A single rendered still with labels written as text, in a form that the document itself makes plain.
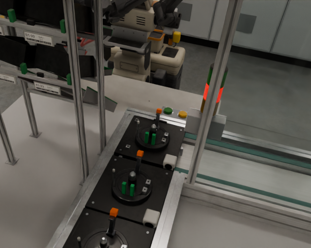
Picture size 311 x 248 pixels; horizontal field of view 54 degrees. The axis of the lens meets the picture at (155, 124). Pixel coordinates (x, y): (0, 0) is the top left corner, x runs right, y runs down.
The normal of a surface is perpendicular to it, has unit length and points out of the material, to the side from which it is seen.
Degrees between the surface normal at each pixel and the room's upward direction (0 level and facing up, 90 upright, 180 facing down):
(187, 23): 90
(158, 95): 0
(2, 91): 0
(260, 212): 90
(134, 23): 98
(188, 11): 90
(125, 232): 0
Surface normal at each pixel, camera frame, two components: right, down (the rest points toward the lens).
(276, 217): -0.27, 0.61
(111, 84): 0.08, -0.76
